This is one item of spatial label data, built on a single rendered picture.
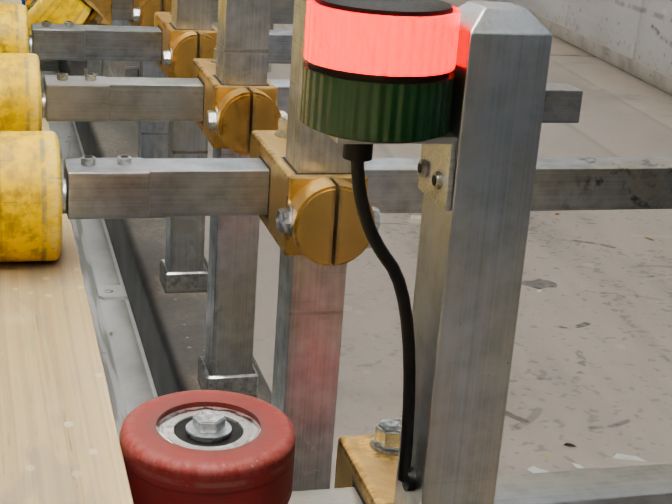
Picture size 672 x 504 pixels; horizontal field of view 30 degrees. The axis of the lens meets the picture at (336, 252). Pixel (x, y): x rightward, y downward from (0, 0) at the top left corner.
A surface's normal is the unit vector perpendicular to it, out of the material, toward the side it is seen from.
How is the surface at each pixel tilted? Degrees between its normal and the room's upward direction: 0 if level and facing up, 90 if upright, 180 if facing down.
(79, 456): 0
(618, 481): 0
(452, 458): 90
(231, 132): 90
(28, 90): 63
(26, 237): 109
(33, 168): 47
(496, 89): 90
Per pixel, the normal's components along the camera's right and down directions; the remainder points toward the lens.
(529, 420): 0.07, -0.94
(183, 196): 0.26, 0.33
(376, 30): -0.09, 0.32
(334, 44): -0.62, 0.22
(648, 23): -0.98, 0.00
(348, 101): -0.36, 0.28
